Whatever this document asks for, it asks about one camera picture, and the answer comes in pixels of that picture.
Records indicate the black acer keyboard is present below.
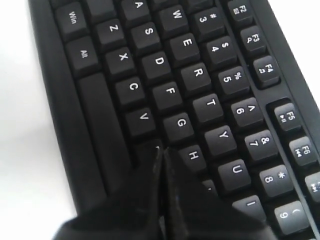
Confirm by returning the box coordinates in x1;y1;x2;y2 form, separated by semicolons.
28;0;320;240

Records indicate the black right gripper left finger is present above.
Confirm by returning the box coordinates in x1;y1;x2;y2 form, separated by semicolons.
53;147;163;240

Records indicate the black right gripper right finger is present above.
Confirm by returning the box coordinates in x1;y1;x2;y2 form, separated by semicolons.
163;147;278;240

